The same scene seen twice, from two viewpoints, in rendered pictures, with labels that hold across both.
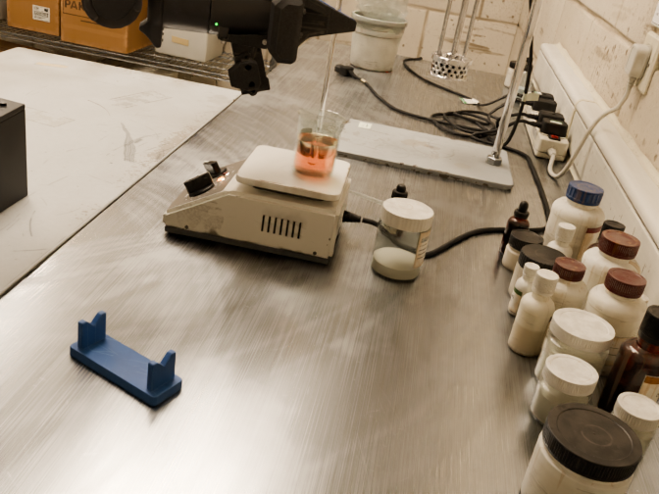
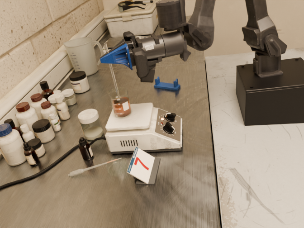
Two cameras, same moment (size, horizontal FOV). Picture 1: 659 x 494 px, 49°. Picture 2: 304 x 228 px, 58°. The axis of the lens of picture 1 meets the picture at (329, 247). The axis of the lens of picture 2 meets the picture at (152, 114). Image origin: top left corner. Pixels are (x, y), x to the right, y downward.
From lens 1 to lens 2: 145 cm
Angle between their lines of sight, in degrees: 122
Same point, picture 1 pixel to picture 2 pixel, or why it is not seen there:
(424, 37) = not seen: outside the picture
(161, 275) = (173, 109)
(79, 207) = (220, 126)
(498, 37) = not seen: outside the picture
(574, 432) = (80, 73)
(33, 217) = (230, 116)
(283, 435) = (132, 86)
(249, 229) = not seen: hidden behind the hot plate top
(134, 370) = (163, 84)
